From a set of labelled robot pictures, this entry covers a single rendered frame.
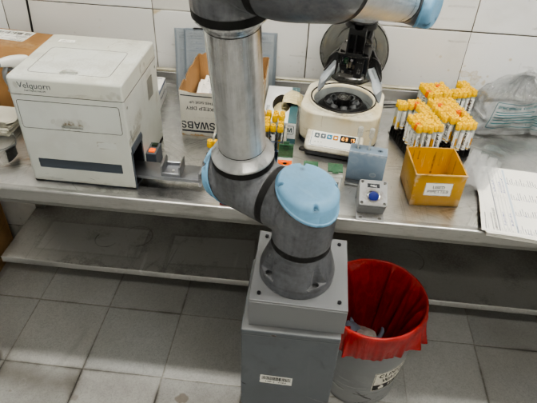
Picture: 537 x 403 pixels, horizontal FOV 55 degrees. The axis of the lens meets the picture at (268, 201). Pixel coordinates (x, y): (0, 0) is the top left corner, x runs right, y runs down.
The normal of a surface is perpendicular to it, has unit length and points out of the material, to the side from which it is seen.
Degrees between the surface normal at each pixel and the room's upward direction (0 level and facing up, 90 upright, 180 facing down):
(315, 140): 25
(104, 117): 90
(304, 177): 10
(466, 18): 90
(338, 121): 90
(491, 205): 0
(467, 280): 0
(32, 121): 90
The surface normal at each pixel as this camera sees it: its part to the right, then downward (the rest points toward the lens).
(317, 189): 0.17, -0.69
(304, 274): 0.06, 0.40
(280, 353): -0.10, 0.62
